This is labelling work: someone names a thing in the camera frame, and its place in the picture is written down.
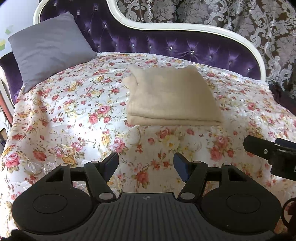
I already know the damask patterned curtain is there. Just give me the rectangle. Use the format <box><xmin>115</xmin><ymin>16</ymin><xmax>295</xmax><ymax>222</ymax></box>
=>
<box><xmin>117</xmin><ymin>0</ymin><xmax>295</xmax><ymax>97</ymax></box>

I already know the cream beige knit garment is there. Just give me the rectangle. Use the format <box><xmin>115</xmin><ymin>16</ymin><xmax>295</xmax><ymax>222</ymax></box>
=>
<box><xmin>123</xmin><ymin>65</ymin><xmax>223</xmax><ymax>126</ymax></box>

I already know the floral bedspread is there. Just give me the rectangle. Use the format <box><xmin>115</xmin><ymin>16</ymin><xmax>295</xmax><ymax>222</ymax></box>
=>
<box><xmin>1</xmin><ymin>53</ymin><xmax>295</xmax><ymax>237</ymax></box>

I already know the purple tufted velvet headboard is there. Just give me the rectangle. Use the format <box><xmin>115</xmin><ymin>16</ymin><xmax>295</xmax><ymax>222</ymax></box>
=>
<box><xmin>0</xmin><ymin>0</ymin><xmax>266</xmax><ymax>105</ymax></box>

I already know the grey pillow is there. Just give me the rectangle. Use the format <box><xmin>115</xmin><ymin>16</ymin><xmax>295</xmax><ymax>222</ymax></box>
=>
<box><xmin>8</xmin><ymin>12</ymin><xmax>97</xmax><ymax>93</ymax></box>

